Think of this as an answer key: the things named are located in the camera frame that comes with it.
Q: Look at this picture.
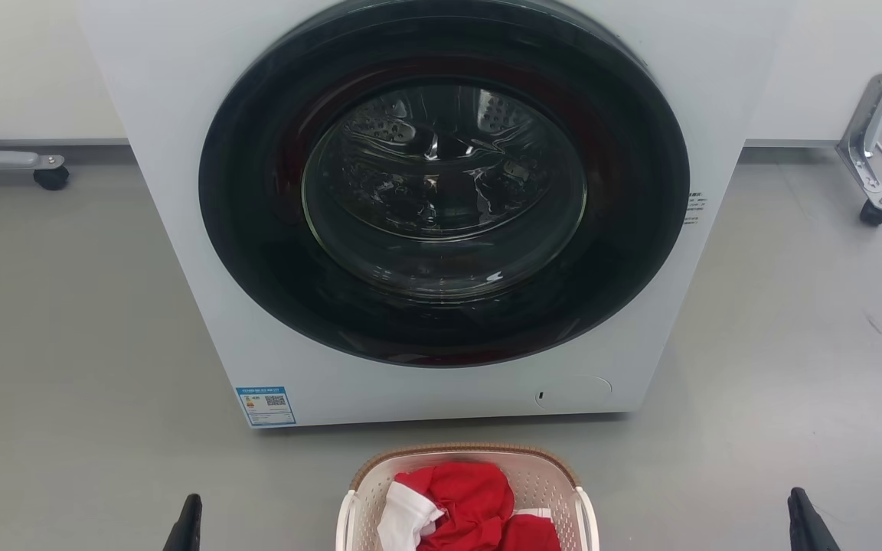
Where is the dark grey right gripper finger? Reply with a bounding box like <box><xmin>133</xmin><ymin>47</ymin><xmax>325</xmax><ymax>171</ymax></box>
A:
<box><xmin>787</xmin><ymin>487</ymin><xmax>841</xmax><ymax>551</ymax></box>

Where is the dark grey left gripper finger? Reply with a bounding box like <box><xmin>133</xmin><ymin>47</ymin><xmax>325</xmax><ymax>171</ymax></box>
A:
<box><xmin>163</xmin><ymin>494</ymin><xmax>203</xmax><ymax>551</ymax></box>

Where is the white perforated laundry basket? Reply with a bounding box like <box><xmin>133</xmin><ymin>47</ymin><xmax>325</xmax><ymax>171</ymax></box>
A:
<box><xmin>335</xmin><ymin>443</ymin><xmax>600</xmax><ymax>551</ymax></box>

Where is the blue energy label sticker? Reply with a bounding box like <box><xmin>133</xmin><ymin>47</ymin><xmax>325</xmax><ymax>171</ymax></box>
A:
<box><xmin>236</xmin><ymin>386</ymin><xmax>297</xmax><ymax>427</ymax></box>

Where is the white garment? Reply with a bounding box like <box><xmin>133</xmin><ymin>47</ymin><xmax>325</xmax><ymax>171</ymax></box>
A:
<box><xmin>377</xmin><ymin>490</ymin><xmax>446</xmax><ymax>551</ymax></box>

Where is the round black washer door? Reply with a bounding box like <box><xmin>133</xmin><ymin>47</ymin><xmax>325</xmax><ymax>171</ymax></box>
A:
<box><xmin>198</xmin><ymin>0</ymin><xmax>691</xmax><ymax>368</ymax></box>

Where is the round white filter cover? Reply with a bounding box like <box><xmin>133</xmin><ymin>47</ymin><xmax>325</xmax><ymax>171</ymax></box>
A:
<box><xmin>534</xmin><ymin>375</ymin><xmax>613</xmax><ymax>410</ymax></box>

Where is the white front-load washing machine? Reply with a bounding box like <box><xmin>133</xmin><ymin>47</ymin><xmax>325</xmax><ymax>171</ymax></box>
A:
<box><xmin>80</xmin><ymin>0</ymin><xmax>794</xmax><ymax>429</ymax></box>

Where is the red garment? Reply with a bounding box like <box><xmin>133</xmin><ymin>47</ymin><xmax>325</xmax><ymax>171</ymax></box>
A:
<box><xmin>394</xmin><ymin>461</ymin><xmax>562</xmax><ymax>551</ymax></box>

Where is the small black text sticker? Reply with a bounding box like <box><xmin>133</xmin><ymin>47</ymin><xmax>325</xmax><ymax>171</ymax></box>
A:
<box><xmin>682</xmin><ymin>191</ymin><xmax>710</xmax><ymax>227</ymax></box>

